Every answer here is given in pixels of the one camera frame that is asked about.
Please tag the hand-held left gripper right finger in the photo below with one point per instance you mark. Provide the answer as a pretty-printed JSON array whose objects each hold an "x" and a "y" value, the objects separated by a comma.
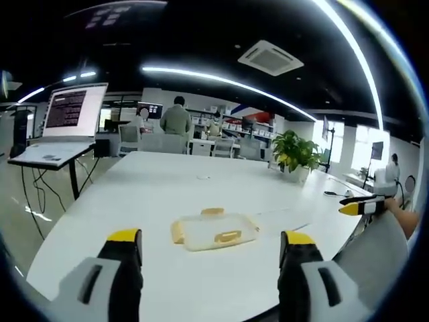
[{"x": 301, "y": 285}]

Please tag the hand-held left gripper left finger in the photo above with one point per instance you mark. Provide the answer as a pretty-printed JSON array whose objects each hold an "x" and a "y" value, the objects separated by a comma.
[{"x": 110, "y": 288}]

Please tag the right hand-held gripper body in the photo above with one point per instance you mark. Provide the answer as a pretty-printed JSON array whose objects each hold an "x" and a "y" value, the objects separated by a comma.
[{"x": 385, "y": 182}]

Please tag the pale yellow plastic buckle part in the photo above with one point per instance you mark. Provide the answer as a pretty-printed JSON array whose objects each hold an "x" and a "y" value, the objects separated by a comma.
[
  {"x": 228, "y": 237},
  {"x": 212, "y": 211}
]

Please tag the small white device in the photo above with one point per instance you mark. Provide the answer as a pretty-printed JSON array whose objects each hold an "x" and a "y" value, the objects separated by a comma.
[{"x": 350, "y": 193}]

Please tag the small black device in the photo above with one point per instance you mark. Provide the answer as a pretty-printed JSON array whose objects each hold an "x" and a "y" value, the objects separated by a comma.
[{"x": 330, "y": 193}]

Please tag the small black screen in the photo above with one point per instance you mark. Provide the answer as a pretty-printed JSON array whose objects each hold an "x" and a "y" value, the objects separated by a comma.
[{"x": 377, "y": 150}]

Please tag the black tripod stand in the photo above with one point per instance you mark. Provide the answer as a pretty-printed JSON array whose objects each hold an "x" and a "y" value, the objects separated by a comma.
[{"x": 332, "y": 144}]

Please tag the green potted plant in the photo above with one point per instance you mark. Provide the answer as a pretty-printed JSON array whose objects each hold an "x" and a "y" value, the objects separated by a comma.
[{"x": 296, "y": 152}]

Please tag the pale yellow plastic piece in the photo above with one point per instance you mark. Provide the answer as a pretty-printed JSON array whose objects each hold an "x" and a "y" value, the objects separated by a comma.
[{"x": 177, "y": 232}]

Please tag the clear plastic tray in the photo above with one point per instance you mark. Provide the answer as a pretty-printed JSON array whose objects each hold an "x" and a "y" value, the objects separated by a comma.
[{"x": 214, "y": 224}]

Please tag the black laptop stand table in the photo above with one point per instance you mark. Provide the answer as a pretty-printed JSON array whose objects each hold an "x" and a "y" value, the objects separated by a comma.
[{"x": 74, "y": 177}]

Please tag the long ceiling light strip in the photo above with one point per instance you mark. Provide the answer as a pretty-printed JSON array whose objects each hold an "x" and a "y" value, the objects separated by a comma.
[
  {"x": 362, "y": 57},
  {"x": 234, "y": 82}
]

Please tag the white office chair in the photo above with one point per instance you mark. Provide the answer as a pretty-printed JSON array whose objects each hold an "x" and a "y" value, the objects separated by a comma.
[
  {"x": 129, "y": 137},
  {"x": 223, "y": 147}
]

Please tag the storage shelves with boxes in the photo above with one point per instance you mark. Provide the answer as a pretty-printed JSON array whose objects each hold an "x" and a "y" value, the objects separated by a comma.
[{"x": 234, "y": 125}]

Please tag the ceiling air conditioner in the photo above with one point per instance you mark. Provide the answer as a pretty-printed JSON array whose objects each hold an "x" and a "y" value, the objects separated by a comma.
[{"x": 271, "y": 57}]

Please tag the silver open laptop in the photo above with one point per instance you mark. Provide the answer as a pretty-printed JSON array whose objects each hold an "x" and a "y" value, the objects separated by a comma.
[{"x": 72, "y": 112}]

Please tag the black lectern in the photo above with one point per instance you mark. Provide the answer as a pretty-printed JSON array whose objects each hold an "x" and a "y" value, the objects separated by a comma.
[{"x": 20, "y": 131}]

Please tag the black computer monitor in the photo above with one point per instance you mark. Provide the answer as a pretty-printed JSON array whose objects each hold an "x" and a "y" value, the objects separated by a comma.
[{"x": 155, "y": 112}]

